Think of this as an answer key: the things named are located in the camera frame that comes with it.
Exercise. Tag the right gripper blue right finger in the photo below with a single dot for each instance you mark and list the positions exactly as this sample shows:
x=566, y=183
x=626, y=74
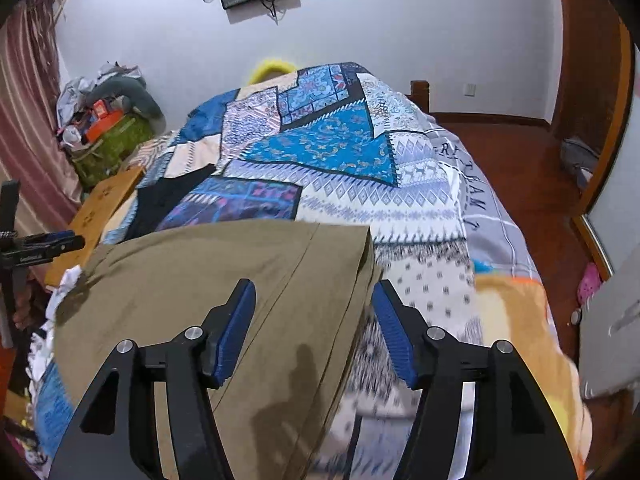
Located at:
x=404, y=332

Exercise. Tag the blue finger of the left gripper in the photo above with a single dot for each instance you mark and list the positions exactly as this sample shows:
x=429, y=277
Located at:
x=60, y=235

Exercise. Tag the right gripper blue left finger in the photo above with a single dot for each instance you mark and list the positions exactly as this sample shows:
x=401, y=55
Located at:
x=226, y=327

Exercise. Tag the khaki olive pants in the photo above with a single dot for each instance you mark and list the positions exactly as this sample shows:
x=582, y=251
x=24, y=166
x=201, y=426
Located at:
x=128, y=342

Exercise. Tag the pink striped curtain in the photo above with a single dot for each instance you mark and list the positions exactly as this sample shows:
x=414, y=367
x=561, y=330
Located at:
x=30, y=85

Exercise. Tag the green storage bag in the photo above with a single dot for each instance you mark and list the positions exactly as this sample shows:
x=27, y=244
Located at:
x=103, y=158

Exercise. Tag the black folded garment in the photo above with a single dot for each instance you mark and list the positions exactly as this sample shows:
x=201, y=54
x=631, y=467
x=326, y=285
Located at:
x=156, y=201

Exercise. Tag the white crumpled cloth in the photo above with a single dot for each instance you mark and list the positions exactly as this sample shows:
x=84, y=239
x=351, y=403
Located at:
x=41, y=353

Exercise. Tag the orange fleece blanket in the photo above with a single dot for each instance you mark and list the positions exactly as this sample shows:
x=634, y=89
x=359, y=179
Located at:
x=516, y=309

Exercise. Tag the orange box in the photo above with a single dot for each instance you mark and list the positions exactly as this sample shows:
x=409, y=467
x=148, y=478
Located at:
x=102, y=125

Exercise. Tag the pile of grey clothes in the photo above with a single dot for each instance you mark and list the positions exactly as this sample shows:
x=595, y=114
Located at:
x=73, y=95

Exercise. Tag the grey plush pillow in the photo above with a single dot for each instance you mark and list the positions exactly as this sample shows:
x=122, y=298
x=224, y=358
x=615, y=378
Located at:
x=137, y=98

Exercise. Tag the white appliance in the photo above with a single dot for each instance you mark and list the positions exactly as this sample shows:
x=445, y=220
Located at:
x=609, y=334

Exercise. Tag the blue patchwork quilt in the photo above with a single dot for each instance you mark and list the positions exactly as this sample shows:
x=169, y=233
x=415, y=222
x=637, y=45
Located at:
x=334, y=144

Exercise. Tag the grey cloth on floor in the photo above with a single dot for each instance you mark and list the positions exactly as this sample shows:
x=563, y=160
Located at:
x=579, y=160

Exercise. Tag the yellow foam tube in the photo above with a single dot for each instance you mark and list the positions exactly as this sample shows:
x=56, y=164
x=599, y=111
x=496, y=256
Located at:
x=269, y=69

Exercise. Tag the sliding wardrobe door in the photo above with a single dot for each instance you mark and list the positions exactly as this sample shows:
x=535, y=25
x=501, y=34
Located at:
x=607, y=218

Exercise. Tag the wooden bed post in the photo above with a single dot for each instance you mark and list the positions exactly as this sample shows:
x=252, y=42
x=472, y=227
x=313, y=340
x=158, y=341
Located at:
x=420, y=94

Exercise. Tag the wall power socket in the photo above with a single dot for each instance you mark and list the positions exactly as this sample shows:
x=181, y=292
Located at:
x=469, y=89

